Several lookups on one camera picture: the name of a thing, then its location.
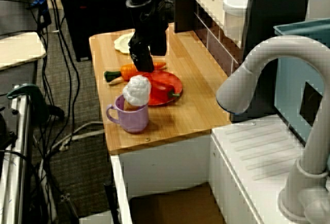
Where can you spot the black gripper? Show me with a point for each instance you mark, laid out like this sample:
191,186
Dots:
140,50

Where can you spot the orange toy carrot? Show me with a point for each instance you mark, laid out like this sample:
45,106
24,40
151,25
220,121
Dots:
127,70

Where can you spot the red toy pepper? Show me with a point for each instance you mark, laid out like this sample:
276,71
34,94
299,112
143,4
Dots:
159,88

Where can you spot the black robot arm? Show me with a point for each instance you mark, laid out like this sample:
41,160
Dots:
152,28

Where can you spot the white toy ice cream cone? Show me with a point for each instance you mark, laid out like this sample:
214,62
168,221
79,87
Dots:
138,90

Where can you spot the cream scalloped plate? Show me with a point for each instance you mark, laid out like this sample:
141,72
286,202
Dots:
122,43

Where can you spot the red round plate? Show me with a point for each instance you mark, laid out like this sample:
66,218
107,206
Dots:
176,81

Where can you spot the purple plastic mug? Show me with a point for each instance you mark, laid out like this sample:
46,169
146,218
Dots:
134,121

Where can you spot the dark tiled backsplash panel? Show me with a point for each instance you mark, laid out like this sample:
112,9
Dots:
214,43

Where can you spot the black computer tower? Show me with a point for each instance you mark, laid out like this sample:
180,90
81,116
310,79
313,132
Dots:
85,23

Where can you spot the white toy kitchen unit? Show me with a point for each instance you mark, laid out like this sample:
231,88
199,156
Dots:
165,162

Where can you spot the white cylindrical container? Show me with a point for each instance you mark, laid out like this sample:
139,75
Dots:
234,15

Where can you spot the blue tape piece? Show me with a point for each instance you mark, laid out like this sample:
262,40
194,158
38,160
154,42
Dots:
38,1

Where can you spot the cream desk board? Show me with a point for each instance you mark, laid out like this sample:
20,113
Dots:
20,49

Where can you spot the grey toy faucet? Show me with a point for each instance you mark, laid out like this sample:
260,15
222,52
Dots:
278,49

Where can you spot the black rod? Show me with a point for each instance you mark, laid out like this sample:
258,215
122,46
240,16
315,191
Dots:
111,200

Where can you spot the teal plastic bin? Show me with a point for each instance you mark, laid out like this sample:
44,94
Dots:
288,79

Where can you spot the black upright panel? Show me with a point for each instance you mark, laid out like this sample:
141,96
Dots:
278,2

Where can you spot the aluminium frame rail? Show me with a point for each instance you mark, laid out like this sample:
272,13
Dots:
22,144

